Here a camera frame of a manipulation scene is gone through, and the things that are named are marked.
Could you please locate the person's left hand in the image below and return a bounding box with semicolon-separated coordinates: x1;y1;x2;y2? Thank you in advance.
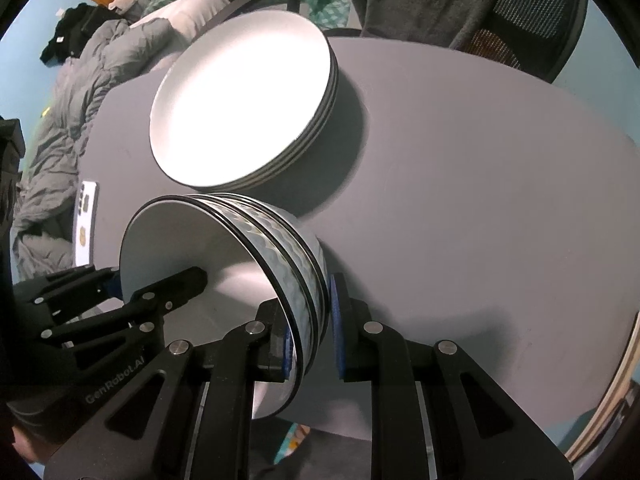
12;426;45;464

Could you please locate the pale pillow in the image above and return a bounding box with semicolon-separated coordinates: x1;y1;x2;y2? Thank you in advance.
132;0;236;43

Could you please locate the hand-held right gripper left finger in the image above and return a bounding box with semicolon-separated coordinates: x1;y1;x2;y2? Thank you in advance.
42;300;297;480

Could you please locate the white smartphone with stickers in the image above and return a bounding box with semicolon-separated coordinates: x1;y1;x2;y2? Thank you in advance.
72;180;101;266

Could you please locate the stack of white plates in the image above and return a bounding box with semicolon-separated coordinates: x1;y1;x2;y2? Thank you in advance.
200;45;338;194

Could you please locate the grey towel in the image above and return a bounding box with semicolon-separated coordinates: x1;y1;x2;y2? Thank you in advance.
340;0;521;52

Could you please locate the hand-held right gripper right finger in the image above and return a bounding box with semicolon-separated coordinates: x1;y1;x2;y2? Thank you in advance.
327;274;575;480

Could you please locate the black mesh office chair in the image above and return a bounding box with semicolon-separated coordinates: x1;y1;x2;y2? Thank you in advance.
210;0;590;85

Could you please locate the teal patterned packet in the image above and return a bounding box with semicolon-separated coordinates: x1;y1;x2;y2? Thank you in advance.
275;422;311;467

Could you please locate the white ribbed bowl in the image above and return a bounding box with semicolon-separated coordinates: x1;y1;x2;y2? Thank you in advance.
225;193;331;361
200;194;318;376
120;195;301;421

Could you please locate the grey duvet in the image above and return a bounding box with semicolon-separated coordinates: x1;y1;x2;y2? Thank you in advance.
10;17;173;281

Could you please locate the black clothing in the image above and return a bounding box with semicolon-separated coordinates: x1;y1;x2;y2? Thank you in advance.
40;4;108;66

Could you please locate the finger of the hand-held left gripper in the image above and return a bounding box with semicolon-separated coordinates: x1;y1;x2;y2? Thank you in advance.
40;266;208;348
14;265;124;320

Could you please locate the white plate with dark rim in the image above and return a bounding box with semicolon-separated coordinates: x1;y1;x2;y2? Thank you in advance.
210;52;340;195
220;60;341;197
149;11;335;192

